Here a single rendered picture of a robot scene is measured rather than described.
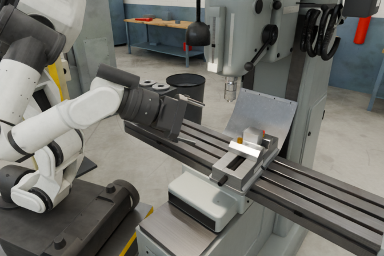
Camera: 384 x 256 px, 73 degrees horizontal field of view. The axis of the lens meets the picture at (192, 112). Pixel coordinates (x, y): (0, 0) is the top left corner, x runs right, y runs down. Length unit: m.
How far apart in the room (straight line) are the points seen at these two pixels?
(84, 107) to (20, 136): 0.15
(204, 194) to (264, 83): 0.64
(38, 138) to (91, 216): 0.86
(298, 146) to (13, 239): 1.44
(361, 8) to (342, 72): 4.24
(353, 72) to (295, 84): 3.93
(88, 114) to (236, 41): 0.52
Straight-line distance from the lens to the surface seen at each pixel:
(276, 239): 1.86
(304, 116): 1.41
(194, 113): 3.06
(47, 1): 0.90
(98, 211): 1.47
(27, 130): 0.66
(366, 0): 1.05
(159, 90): 1.31
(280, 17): 1.03
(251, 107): 1.42
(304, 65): 1.30
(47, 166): 1.21
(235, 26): 0.88
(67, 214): 1.54
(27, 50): 0.77
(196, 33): 0.74
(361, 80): 5.24
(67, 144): 1.19
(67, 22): 0.90
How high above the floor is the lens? 1.60
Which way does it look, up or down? 26 degrees down
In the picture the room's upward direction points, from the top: straight up
